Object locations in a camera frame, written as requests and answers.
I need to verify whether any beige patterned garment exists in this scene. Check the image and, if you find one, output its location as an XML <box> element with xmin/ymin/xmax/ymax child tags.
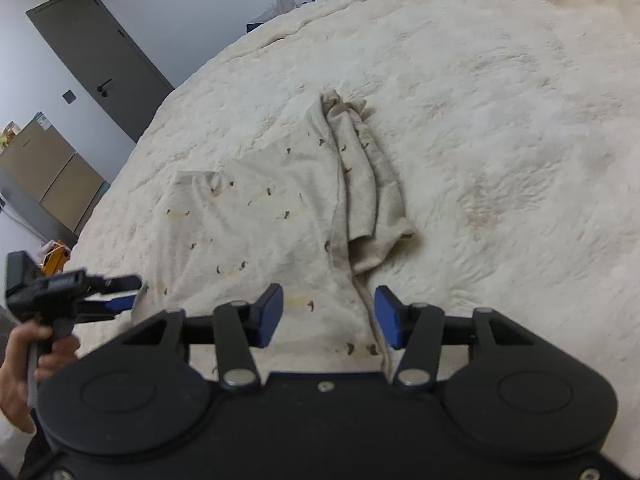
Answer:
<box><xmin>131</xmin><ymin>91</ymin><xmax>414</xmax><ymax>374</ymax></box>

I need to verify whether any white sleeved left forearm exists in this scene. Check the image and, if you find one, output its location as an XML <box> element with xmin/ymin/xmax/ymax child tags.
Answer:
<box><xmin>0</xmin><ymin>413</ymin><xmax>37</xmax><ymax>478</ymax></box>

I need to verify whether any person left hand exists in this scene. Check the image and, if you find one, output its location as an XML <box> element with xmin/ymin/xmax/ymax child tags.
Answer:
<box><xmin>1</xmin><ymin>321</ymin><xmax>80</xmax><ymax>434</ymax></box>

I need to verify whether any orange cardboard shoebox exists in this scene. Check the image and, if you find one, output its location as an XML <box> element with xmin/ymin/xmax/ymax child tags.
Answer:
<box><xmin>38</xmin><ymin>240</ymin><xmax>70</xmax><ymax>275</ymax></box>

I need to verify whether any beige drawer cabinet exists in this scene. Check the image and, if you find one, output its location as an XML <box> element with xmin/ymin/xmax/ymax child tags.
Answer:
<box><xmin>1</xmin><ymin>113</ymin><xmax>108</xmax><ymax>245</ymax></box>

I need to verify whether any dark grey door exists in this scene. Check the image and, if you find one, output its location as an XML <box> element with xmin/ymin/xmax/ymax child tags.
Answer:
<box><xmin>26</xmin><ymin>0</ymin><xmax>174</xmax><ymax>141</ymax></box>

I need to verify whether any cream fluffy blanket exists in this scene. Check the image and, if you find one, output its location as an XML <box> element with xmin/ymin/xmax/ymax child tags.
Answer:
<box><xmin>70</xmin><ymin>0</ymin><xmax>639</xmax><ymax>474</ymax></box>

